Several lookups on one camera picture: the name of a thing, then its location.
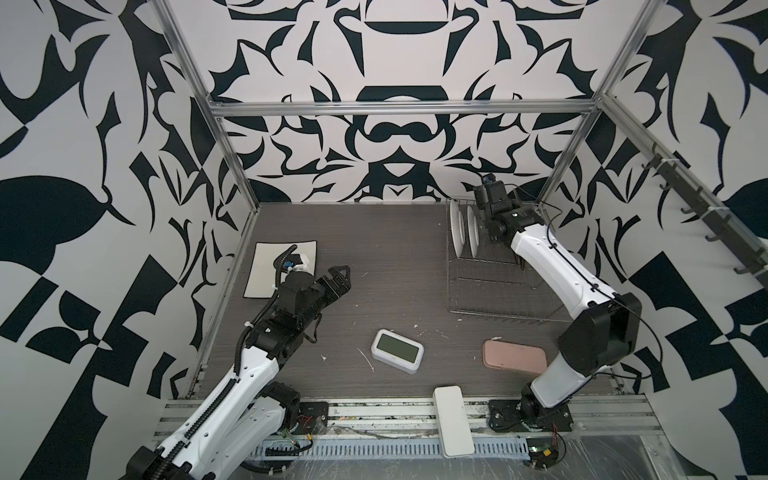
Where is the white square plate black rim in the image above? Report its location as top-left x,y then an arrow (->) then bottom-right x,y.
244,241 -> 317,299

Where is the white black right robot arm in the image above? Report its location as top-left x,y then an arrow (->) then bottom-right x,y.
473,174 -> 644,431

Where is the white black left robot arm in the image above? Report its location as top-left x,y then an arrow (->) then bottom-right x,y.
125,245 -> 352,479

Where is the small white round plate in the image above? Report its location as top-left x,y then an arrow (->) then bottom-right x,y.
449,199 -> 467,258

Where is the white digital clock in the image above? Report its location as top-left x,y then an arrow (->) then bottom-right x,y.
371,329 -> 425,375

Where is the pink flat case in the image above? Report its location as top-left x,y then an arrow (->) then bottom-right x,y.
482,340 -> 548,375

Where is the white rectangular box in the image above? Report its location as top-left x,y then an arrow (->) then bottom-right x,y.
433,386 -> 475,458

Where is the small circuit board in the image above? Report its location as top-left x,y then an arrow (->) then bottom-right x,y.
523,432 -> 568,471

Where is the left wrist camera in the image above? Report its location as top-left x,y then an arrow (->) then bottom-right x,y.
282,253 -> 312,273

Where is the chrome wire dish rack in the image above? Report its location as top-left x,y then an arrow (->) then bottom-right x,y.
445,200 -> 571,323

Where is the aluminium cage frame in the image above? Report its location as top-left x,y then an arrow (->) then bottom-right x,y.
158,1 -> 767,421

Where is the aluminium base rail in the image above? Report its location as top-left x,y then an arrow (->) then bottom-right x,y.
152,392 -> 664,463

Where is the black wall hook rail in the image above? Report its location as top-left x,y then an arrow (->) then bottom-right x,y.
643,143 -> 767,290

